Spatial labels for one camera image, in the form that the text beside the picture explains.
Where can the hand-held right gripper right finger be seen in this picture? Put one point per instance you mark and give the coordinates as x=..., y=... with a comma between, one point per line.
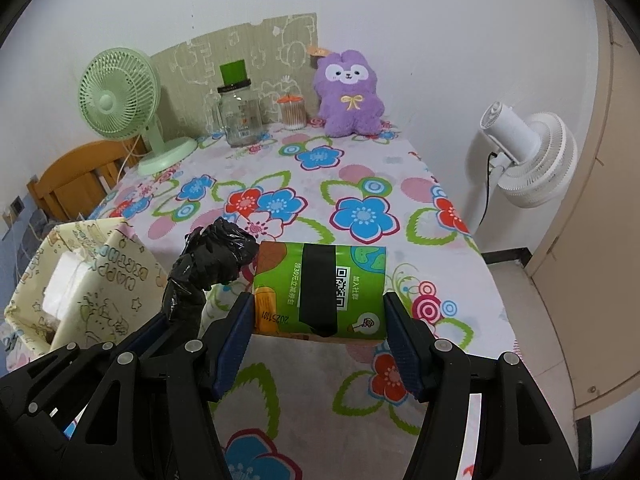
x=405, y=350

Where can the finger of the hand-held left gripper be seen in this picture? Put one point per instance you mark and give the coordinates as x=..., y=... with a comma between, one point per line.
x=145, y=332

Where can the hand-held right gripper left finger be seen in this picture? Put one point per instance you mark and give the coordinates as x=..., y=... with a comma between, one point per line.
x=232, y=350

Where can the yellow printed storage box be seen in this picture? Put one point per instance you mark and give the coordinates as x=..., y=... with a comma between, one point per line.
x=115, y=280

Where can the green orange tissue pack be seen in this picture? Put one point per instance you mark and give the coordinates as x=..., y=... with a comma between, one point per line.
x=365, y=280

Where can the black plastic bag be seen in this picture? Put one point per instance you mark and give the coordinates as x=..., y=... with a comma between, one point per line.
x=220, y=255

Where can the floral tablecloth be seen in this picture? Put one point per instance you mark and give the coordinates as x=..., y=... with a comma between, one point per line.
x=310, y=200

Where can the wooden chair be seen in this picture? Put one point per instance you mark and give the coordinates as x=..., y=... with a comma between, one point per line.
x=70, y=175

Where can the beige wooden door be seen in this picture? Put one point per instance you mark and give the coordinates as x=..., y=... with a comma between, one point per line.
x=600, y=235

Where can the glass jar with black lid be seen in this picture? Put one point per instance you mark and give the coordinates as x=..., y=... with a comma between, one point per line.
x=240, y=120

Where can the white standing fan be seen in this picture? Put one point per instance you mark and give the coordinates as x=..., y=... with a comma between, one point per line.
x=540, y=160

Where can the green desk fan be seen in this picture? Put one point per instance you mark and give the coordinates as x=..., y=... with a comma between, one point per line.
x=112, y=100

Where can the cotton swab container orange lid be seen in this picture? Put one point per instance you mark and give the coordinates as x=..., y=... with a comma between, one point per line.
x=292, y=115

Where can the purple plush toy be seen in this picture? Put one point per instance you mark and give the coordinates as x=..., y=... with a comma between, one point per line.
x=350, y=110

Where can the green patterned cardboard panel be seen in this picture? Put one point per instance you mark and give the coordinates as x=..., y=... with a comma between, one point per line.
x=200, y=65

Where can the green square cap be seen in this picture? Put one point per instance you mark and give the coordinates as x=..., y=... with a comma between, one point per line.
x=234, y=71

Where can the small orange brown object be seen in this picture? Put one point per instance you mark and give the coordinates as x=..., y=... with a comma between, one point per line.
x=316, y=52

